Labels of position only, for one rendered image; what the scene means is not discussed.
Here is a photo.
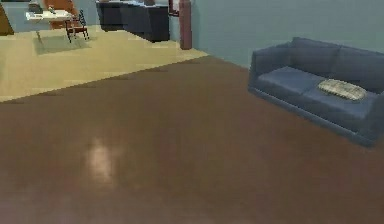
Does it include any gray laptop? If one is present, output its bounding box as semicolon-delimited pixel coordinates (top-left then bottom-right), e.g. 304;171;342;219
27;2;44;15

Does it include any dark kitchen cupboard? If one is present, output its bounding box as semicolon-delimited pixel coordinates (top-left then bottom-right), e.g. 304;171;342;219
95;0;171;43

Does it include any dark blue sofa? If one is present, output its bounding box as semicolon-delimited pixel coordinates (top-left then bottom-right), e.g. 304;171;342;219
247;36;384;148

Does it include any dark wooden chair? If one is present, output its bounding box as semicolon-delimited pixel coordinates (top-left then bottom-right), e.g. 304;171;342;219
64;8;90;44

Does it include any beige patterned cushion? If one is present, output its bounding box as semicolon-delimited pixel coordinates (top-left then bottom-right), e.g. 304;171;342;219
317;78;368;102

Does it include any orange brown door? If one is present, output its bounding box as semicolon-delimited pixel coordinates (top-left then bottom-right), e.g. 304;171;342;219
42;0;80;30

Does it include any white table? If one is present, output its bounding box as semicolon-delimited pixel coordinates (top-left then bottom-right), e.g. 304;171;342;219
25;9;73;44

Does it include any reddish brown door frame post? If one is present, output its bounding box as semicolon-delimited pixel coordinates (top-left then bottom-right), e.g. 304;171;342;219
178;0;193;51

